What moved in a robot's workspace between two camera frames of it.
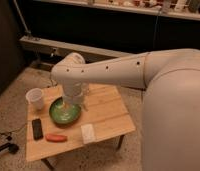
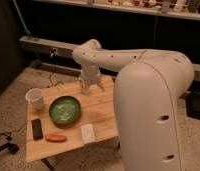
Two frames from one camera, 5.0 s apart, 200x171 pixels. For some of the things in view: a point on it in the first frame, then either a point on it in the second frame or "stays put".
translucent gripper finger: x=66 y=107 -> x=85 y=87
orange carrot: x=56 y=138 stays put
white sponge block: x=88 y=133 stays put
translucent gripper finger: x=85 y=104 -> x=101 y=85
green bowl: x=64 y=114 stays put
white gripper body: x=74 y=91 -> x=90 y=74
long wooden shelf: x=180 y=9 stays put
